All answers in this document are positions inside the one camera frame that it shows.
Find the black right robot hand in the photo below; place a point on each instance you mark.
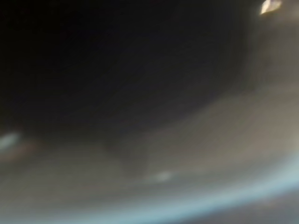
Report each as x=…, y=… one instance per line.
x=112, y=58

